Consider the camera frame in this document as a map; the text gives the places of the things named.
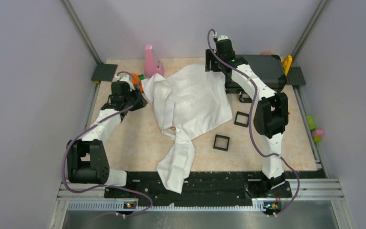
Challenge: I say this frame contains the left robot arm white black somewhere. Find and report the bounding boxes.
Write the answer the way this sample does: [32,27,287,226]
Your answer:
[65,78,147,197]

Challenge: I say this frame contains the grey baseplate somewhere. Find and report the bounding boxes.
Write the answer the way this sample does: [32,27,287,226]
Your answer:
[91,62,118,82]
[286,66,306,86]

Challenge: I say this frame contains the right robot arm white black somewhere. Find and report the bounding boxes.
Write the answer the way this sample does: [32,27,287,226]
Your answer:
[205,29,288,197]

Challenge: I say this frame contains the black hard case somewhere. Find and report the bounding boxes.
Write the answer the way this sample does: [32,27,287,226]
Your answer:
[220,54,287,103]

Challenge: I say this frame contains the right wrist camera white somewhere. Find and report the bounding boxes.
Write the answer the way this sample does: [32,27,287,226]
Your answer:
[213,35,231,44]

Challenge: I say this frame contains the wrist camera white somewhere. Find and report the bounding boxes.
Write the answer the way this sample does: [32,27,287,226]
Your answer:
[213,35,231,44]
[113,73,134,89]

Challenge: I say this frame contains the green pink toy blocks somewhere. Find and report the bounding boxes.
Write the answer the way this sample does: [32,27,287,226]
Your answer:
[306,115,325,143]

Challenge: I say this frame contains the black square frame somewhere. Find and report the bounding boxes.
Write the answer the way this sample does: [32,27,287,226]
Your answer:
[213,135,230,152]
[234,111,249,127]

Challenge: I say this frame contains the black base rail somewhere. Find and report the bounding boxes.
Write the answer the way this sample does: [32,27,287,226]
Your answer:
[100,170,324,208]

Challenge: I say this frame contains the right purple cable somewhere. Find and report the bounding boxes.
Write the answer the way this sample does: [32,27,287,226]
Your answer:
[207,29,300,217]

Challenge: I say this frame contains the yellow toy bracket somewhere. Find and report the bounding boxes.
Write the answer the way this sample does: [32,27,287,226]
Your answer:
[282,55,293,76]

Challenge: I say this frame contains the black square frame far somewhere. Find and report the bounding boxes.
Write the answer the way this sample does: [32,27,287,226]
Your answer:
[234,111,249,127]

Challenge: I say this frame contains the right grey baseplate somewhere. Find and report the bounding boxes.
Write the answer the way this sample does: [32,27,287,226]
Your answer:
[286,66,306,86]

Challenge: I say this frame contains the black square frame near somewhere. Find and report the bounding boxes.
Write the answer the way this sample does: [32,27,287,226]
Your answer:
[213,135,230,152]

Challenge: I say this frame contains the white garment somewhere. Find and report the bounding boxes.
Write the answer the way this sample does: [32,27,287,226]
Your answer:
[142,63,233,194]

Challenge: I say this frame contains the orange tape dispenser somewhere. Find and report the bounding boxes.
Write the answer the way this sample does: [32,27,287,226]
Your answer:
[131,73,144,93]

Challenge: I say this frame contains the left grey baseplate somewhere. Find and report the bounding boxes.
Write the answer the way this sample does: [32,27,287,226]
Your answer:
[91,62,118,82]

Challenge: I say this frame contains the pink wedge stand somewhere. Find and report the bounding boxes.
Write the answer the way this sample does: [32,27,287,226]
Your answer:
[144,44,164,78]

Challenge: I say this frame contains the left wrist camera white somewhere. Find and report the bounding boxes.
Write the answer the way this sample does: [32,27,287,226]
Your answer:
[113,73,134,89]

